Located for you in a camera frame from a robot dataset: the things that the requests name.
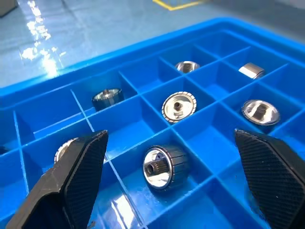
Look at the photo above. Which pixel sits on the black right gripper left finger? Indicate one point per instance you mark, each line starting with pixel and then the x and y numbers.
pixel 71 181

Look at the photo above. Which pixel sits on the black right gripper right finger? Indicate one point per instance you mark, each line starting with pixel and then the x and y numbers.
pixel 274 174

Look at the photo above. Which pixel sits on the blue compartment tray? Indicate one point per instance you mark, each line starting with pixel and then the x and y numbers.
pixel 133 114

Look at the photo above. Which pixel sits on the dark grey block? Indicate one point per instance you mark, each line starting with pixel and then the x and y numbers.
pixel 7 7

